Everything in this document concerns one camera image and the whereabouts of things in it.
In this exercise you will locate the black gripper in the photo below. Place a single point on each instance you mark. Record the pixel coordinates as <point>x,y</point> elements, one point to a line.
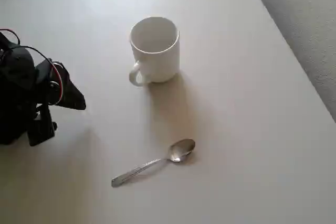
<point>71,93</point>

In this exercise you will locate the silver metal spoon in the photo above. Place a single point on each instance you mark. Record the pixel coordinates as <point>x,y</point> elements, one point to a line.
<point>181,148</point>

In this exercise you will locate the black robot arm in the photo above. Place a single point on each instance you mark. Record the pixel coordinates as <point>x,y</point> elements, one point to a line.
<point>15,77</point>

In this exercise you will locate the white ceramic mug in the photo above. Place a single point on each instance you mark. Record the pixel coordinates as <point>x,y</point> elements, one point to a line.
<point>157,61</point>

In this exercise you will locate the black gripper camera mount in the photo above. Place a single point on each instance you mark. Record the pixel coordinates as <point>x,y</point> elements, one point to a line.
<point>42,127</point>

